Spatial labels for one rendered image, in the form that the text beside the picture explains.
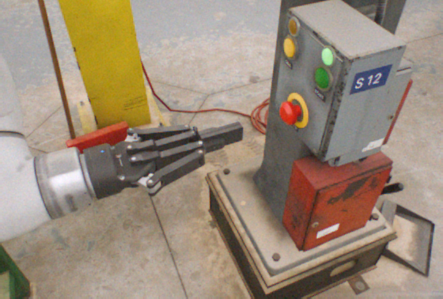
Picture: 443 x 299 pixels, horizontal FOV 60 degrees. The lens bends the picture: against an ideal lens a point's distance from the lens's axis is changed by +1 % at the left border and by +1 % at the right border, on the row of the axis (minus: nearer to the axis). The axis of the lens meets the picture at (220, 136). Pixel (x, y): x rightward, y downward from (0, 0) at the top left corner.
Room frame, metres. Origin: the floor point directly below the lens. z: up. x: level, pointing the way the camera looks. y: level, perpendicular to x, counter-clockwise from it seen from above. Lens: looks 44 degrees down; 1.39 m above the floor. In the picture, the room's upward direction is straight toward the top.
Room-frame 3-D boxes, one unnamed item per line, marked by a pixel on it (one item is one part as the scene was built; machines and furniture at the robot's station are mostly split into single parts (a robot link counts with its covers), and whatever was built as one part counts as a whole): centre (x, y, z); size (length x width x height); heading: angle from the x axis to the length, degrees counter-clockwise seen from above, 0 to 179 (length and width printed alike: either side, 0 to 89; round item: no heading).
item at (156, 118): (1.60, 0.55, 0.02); 0.40 x 0.40 x 0.02; 23
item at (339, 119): (0.56, -0.23, 0.99); 0.24 x 0.21 x 0.26; 113
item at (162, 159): (0.39, 0.08, 0.97); 0.11 x 0.01 x 0.04; 112
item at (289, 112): (0.49, -0.12, 0.98); 0.04 x 0.04 x 0.04; 23
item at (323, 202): (0.70, -0.34, 0.49); 0.25 x 0.12 x 0.37; 113
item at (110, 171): (0.37, 0.14, 0.97); 0.09 x 0.08 x 0.07; 113
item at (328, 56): (0.45, -0.14, 1.11); 0.03 x 0.01 x 0.03; 23
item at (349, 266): (0.85, -0.27, 0.12); 0.61 x 0.51 x 0.25; 23
